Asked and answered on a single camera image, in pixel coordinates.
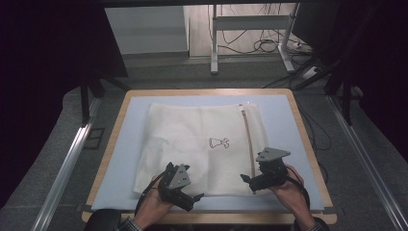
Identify dark curtain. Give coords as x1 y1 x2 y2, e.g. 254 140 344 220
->
293 0 408 163
0 0 130 208

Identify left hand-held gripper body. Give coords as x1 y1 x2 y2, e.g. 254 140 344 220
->
156 161 194 209

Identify black floor socket cover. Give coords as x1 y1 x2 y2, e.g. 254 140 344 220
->
83 127 106 150

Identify black floor cable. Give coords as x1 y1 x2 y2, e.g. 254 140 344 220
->
296 101 333 186

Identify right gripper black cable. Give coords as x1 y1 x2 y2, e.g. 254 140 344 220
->
285 165 312 213

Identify black metal stand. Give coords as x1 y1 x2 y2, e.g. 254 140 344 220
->
322 61 362 127
79 71 131 127

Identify person's left hand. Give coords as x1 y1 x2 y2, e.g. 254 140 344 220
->
133 174 176 231

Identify white metal desk frame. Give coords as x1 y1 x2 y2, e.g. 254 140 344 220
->
209 3 301 76

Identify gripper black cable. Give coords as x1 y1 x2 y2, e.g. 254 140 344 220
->
134 171 169 218
285 165 312 213

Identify black cables on floor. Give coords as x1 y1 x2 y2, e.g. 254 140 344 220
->
217 4 314 56

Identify white mesh laundry bag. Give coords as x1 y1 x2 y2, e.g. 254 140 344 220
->
132 102 271 197

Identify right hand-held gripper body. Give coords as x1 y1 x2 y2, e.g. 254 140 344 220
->
247 146 292 193

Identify aluminium floor rail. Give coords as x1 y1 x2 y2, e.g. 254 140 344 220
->
30 95 101 231
326 94 408 231

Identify white cabinet panel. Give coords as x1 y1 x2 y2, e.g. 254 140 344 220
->
104 5 191 56

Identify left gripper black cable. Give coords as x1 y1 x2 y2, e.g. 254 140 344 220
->
134 171 169 218

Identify white power strip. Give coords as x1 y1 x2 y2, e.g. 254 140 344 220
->
301 64 321 80

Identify light blue table mat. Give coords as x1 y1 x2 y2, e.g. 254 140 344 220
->
90 93 326 212

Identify wooden framed work board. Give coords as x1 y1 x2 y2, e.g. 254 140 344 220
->
81 88 338 226

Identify person's right hand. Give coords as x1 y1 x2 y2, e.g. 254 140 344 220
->
267 165 318 231

